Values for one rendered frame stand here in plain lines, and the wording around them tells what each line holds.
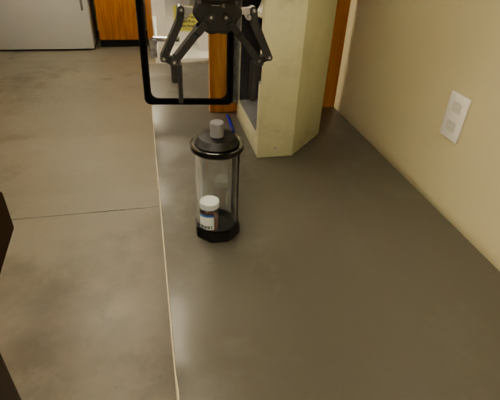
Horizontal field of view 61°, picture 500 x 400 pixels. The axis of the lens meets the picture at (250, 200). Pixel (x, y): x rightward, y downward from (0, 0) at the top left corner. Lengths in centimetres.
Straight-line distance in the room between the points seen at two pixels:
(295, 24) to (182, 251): 65
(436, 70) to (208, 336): 88
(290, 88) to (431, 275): 62
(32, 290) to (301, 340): 176
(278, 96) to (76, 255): 159
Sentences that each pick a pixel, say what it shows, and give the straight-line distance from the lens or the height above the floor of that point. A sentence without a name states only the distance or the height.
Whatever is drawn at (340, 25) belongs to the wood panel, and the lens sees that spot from 165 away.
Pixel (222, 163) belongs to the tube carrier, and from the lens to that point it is 85.
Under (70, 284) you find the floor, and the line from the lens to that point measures 232.
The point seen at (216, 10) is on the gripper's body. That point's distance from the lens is 79.
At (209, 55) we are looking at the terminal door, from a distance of 149.
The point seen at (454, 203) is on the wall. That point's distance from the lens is 120.
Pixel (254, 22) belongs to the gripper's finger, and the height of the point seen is 140.
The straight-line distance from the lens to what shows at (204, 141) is 85.
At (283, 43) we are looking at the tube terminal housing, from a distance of 119.
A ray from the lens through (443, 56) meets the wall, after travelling 124.
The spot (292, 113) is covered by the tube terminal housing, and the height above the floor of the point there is 108.
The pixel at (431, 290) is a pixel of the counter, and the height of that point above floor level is 94.
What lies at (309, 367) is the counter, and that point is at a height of 94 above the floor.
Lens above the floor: 155
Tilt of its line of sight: 34 degrees down
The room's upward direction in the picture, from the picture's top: 3 degrees clockwise
